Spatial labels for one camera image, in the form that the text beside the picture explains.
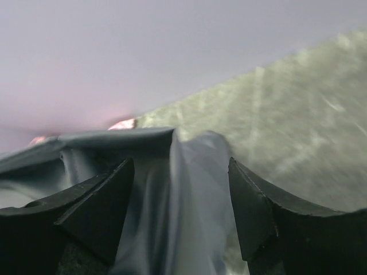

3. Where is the grey pillowcase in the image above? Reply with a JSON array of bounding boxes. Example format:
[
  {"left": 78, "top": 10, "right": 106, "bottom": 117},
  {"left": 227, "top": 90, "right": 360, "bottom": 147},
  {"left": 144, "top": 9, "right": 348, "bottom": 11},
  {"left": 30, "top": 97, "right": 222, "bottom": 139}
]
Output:
[{"left": 1, "top": 128, "right": 234, "bottom": 274}]

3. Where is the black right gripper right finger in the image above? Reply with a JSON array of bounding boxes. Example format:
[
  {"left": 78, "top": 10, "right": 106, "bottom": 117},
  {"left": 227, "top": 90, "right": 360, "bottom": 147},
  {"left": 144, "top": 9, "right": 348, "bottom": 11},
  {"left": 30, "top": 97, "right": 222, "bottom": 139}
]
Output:
[{"left": 228, "top": 159, "right": 366, "bottom": 275}]

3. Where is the pink floral pillow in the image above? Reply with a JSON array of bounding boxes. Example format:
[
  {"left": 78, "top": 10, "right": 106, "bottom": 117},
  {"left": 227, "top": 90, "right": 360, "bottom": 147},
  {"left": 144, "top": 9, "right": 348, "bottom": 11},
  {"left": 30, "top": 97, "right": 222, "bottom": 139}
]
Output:
[{"left": 29, "top": 119, "right": 137, "bottom": 146}]

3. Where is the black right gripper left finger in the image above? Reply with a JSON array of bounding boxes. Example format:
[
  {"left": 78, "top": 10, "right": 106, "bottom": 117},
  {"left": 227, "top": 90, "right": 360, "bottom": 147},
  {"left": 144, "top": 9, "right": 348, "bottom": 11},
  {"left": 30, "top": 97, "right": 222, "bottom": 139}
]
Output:
[{"left": 1, "top": 159, "right": 135, "bottom": 274}]

